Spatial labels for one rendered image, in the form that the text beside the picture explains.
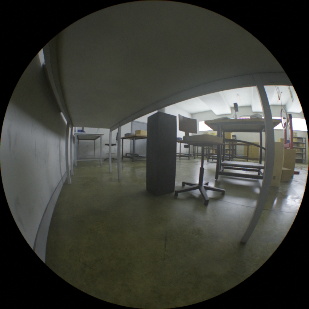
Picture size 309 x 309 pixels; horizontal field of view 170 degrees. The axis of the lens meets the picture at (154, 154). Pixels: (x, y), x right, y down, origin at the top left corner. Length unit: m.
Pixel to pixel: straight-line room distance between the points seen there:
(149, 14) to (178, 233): 0.95
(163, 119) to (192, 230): 0.96
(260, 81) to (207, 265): 0.86
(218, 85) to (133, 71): 0.46
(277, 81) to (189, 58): 0.46
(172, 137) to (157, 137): 0.18
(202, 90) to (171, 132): 0.59
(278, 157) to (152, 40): 1.91
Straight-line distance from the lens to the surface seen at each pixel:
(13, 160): 0.55
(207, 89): 0.66
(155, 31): 0.44
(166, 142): 1.03
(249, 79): 0.65
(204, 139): 0.94
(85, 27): 0.47
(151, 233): 0.66
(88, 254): 0.60
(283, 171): 2.45
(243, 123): 1.74
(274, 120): 1.87
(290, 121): 3.85
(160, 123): 1.02
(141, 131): 3.96
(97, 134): 3.15
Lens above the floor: 0.48
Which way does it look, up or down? 3 degrees down
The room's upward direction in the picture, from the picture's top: 1 degrees clockwise
